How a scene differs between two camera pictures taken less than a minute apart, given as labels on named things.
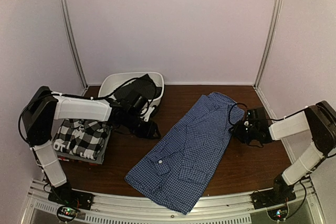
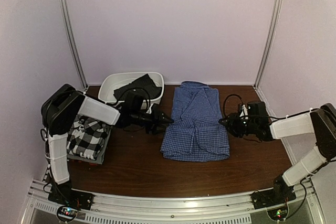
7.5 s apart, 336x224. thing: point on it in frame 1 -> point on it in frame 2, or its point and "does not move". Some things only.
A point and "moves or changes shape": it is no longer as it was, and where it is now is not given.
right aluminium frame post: (278, 1) does not move
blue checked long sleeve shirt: (176, 168) moves or changes shape
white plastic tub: (110, 83) does not move
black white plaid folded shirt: (83, 138) does not move
